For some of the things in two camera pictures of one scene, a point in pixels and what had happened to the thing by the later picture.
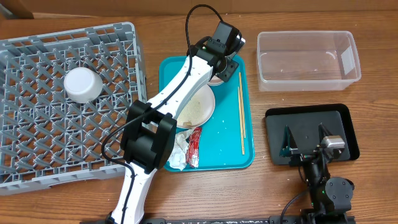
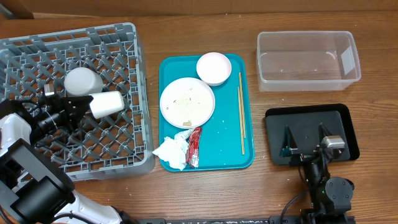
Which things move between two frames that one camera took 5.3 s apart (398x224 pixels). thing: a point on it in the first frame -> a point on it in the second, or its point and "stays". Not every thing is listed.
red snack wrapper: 193,151 stays
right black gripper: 300,158 stays
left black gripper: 230,70 -> 66,108
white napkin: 179,156 stays
